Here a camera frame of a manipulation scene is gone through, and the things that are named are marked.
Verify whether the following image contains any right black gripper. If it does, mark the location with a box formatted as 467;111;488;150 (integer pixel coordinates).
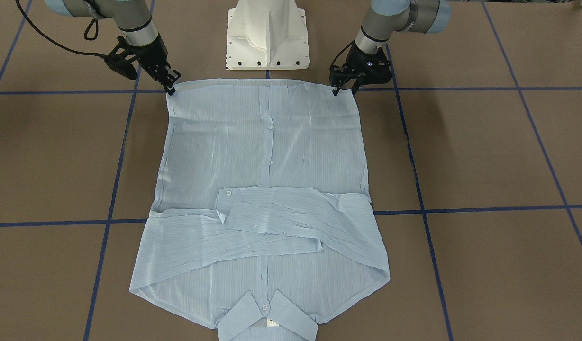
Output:
104;36;181;96

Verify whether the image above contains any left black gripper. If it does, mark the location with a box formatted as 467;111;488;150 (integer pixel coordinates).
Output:
330;42;392;97

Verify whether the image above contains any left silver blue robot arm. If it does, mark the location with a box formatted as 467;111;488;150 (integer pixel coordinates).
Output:
328;0;452;96

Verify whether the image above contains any light blue striped shirt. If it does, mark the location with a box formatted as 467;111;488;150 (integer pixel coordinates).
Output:
130;79;391;341

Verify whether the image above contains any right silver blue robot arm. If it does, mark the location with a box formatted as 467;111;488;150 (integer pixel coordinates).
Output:
46;0;181;95

